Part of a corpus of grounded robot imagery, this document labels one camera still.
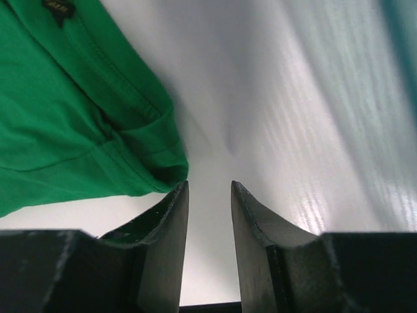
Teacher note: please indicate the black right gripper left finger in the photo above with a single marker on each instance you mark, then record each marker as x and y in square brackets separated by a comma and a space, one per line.
[134, 268]

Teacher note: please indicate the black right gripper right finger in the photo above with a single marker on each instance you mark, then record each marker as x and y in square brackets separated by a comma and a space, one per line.
[283, 268]

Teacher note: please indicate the green t shirt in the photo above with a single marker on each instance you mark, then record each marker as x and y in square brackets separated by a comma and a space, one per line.
[82, 115]

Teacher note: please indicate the teal plastic bin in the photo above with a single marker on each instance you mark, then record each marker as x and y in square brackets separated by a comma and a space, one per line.
[400, 17]

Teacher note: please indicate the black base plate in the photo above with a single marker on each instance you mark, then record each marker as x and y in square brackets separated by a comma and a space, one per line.
[234, 307]

